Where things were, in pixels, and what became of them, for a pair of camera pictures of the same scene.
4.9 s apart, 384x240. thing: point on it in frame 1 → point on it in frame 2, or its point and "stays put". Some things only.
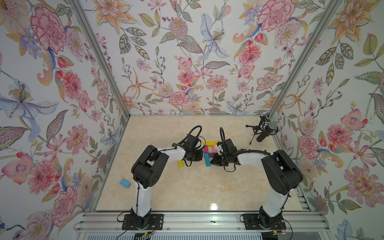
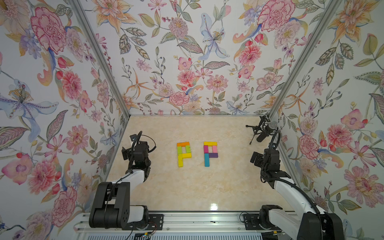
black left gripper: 199,156 → 127,154
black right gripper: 215,161 → 259,156
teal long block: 207,160 stays put
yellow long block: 210,143 stays put
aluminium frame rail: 200,223 stays put
